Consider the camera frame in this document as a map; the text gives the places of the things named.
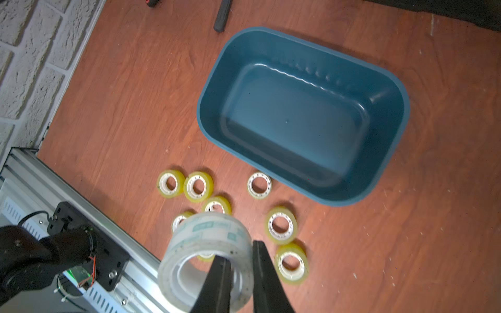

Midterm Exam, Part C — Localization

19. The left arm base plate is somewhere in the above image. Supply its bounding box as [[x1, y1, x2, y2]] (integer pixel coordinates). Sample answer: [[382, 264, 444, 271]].
[[47, 202, 130, 292]]

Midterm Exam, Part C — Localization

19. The yellow tape roll one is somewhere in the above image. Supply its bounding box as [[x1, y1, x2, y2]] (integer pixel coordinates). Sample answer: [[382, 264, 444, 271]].
[[264, 206, 298, 245]]

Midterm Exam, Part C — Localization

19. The teal plastic storage box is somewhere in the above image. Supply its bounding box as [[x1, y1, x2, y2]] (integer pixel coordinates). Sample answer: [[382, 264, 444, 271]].
[[197, 27, 411, 207]]

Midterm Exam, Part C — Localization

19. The yellow tape roll three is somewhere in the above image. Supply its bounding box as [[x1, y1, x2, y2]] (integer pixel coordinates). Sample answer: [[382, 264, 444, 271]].
[[183, 171, 214, 203]]

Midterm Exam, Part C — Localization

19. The yellow tape roll six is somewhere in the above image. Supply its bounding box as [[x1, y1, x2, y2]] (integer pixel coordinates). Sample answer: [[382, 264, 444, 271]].
[[274, 243, 309, 285]]

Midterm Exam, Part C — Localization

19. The large clear tape roll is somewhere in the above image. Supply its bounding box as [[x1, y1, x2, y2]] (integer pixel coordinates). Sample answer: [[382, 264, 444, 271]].
[[157, 212, 254, 312]]

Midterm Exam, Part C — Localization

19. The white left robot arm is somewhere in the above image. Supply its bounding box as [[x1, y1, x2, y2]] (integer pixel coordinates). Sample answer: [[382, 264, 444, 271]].
[[1, 225, 96, 305]]

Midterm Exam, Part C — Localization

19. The left green circuit board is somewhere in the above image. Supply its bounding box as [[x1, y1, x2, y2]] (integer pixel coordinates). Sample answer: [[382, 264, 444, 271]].
[[63, 266, 93, 291]]

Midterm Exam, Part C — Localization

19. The yellow tape roll five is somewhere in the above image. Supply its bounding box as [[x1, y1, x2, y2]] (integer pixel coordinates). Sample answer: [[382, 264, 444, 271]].
[[247, 172, 273, 200]]

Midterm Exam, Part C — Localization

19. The yellow tape roll seven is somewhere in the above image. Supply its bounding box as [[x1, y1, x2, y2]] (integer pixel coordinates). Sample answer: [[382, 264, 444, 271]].
[[171, 211, 194, 232]]

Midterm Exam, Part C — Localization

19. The aluminium front rail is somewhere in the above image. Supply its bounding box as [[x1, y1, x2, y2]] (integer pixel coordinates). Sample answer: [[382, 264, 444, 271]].
[[1, 148, 175, 312]]

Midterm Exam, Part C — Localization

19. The yellow tape roll four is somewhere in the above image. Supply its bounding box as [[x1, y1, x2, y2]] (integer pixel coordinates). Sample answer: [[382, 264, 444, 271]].
[[203, 196, 232, 215]]

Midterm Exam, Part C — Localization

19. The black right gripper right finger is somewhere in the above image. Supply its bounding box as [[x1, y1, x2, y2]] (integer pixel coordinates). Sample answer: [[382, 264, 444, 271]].
[[253, 240, 294, 313]]

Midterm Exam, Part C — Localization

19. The yellow tape roll two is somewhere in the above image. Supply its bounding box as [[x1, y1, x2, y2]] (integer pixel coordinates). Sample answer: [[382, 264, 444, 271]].
[[157, 170, 185, 199]]

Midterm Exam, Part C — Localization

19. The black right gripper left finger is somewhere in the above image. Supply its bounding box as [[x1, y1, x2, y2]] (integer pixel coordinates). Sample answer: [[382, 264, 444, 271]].
[[190, 256, 233, 313]]

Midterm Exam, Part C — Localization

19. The grey claw hammer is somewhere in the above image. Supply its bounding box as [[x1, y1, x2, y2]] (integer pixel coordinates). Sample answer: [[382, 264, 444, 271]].
[[213, 0, 232, 33]]

